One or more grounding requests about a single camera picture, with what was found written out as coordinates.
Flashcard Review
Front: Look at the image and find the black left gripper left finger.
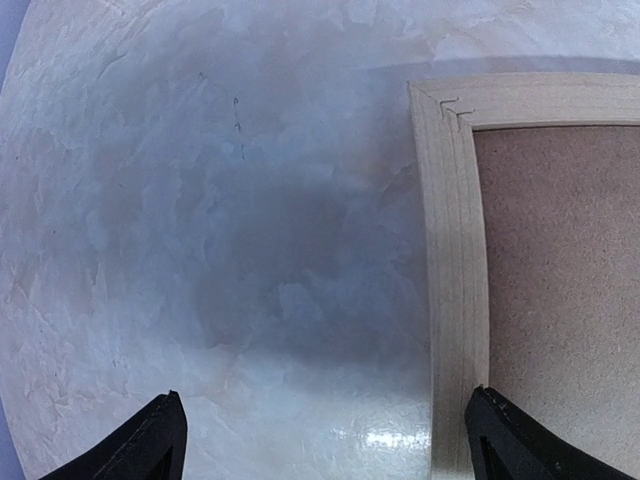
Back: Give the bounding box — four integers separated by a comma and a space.
45, 391, 188, 480

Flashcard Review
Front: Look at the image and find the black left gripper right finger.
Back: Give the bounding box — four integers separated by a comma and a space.
464, 386, 629, 480

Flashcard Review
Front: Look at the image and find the brown hardboard backing panel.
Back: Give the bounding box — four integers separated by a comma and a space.
474, 126, 639, 476

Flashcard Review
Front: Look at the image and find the light wooden picture frame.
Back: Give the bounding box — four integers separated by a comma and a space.
408, 72, 639, 479

